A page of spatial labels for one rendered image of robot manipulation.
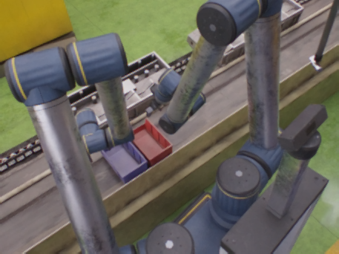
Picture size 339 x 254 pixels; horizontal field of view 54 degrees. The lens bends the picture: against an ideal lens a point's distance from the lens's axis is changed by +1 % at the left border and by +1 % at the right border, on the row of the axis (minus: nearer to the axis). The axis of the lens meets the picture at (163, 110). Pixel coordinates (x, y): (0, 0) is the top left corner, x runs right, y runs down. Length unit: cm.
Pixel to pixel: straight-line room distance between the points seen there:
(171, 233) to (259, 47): 80
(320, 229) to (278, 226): 203
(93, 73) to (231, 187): 79
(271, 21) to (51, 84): 77
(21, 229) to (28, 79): 141
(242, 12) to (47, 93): 64
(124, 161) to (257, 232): 149
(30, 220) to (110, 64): 149
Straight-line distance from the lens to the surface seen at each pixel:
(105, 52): 108
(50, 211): 234
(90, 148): 176
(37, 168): 256
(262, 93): 144
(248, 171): 157
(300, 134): 75
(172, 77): 174
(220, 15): 103
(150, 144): 244
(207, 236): 181
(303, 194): 113
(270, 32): 129
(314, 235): 305
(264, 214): 107
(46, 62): 110
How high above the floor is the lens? 269
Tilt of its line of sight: 47 degrees down
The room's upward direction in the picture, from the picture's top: 7 degrees counter-clockwise
